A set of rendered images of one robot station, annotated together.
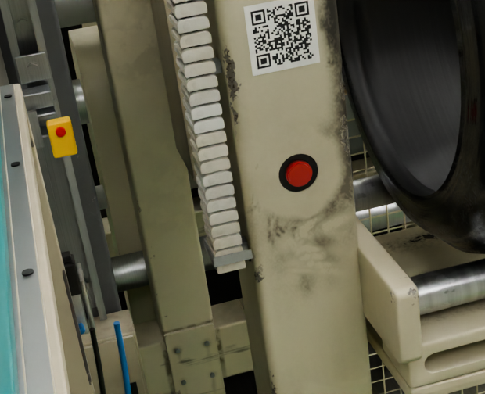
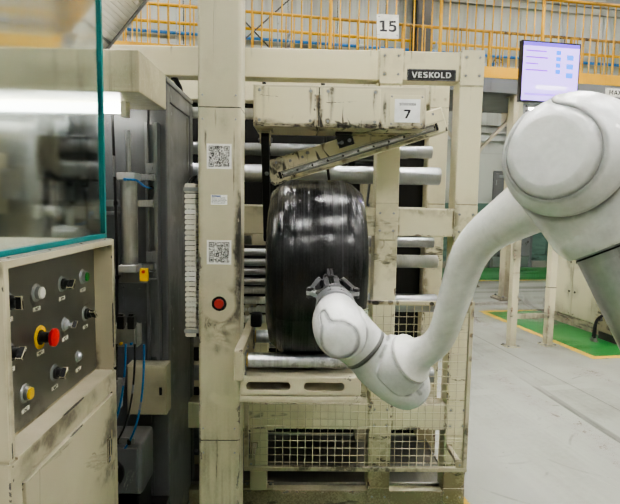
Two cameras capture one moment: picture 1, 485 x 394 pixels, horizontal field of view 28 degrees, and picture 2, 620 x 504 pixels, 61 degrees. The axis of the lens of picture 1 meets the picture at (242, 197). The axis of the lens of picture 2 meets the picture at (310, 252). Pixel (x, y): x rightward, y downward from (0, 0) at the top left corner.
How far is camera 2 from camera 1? 0.82 m
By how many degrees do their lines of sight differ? 22
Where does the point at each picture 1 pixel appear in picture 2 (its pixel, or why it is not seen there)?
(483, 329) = (271, 377)
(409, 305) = (239, 355)
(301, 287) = (214, 349)
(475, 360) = (267, 390)
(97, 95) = not seen: hidden behind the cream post
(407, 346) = (237, 373)
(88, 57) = not seen: hidden behind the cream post
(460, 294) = (266, 361)
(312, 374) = (215, 389)
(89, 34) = not seen: hidden behind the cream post
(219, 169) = (191, 295)
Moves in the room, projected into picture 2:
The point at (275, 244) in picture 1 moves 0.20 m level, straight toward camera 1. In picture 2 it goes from (207, 329) to (178, 346)
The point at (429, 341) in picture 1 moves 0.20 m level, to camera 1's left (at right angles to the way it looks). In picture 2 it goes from (249, 376) to (185, 371)
